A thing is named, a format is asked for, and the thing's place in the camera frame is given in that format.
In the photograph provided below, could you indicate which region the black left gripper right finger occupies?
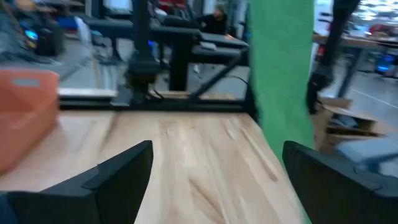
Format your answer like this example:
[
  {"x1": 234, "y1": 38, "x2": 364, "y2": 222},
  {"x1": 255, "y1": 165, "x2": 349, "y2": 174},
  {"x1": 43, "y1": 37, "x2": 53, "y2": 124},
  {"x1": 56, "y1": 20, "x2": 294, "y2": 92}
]
[{"x1": 282, "y1": 140, "x2": 398, "y2": 224}]

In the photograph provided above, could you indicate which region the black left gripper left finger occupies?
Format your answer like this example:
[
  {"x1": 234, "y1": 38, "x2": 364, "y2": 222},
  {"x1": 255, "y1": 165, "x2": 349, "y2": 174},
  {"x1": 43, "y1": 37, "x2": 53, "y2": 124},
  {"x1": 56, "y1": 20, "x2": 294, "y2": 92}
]
[{"x1": 0, "y1": 139, "x2": 154, "y2": 224}]

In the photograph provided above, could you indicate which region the green knit bandage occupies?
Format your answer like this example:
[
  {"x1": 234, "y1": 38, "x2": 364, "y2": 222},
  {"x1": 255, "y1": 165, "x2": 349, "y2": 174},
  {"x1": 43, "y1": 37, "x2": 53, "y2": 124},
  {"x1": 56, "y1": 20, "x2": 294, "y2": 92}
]
[{"x1": 248, "y1": 0, "x2": 315, "y2": 224}]

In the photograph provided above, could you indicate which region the brown cardboard box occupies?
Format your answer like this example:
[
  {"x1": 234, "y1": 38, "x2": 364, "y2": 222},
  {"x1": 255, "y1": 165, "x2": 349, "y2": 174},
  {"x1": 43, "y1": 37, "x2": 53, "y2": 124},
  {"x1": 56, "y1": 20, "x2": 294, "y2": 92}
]
[{"x1": 312, "y1": 96, "x2": 386, "y2": 153}]

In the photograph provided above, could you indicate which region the orange plastic tub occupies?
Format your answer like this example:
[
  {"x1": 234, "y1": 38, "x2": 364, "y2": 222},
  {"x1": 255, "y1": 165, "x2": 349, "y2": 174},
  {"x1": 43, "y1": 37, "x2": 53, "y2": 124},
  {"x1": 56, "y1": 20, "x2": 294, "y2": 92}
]
[{"x1": 0, "y1": 68, "x2": 61, "y2": 175}]

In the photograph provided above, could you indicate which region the wooden table with grey legs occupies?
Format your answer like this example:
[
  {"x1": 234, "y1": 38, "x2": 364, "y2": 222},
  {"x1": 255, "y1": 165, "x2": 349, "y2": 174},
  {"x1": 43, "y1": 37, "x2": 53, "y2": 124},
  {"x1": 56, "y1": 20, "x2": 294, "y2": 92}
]
[{"x1": 312, "y1": 32, "x2": 398, "y2": 99}]

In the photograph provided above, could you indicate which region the person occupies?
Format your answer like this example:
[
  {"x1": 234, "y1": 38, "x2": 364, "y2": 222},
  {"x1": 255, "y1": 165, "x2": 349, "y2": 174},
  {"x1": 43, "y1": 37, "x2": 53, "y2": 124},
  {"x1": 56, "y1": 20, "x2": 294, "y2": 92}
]
[{"x1": 195, "y1": 2, "x2": 231, "y2": 35}]

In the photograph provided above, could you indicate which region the black table side rail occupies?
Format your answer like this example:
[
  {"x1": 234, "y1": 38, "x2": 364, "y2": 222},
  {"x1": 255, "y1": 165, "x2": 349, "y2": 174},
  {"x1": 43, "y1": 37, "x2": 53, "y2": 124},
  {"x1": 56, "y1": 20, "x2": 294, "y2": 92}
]
[{"x1": 58, "y1": 95, "x2": 259, "y2": 113}]

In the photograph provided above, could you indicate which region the black rig frame post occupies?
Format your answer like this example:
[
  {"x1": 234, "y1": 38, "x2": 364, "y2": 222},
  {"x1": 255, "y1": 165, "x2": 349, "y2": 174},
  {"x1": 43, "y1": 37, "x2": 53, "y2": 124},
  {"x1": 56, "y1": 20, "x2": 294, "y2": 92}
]
[{"x1": 306, "y1": 0, "x2": 361, "y2": 114}]

